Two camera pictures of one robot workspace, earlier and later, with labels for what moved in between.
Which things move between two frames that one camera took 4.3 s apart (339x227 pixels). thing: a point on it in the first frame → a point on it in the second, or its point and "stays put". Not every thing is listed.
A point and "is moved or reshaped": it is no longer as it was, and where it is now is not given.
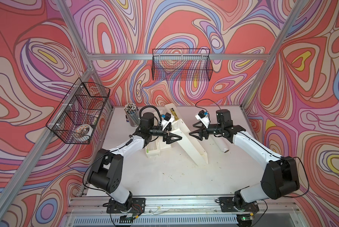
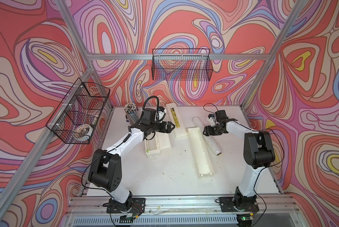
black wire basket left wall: x=75 y=119 stays put
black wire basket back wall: x=182 y=64 stays put
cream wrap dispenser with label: x=156 y=145 stays put
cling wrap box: x=171 y=109 is moved or reshaped
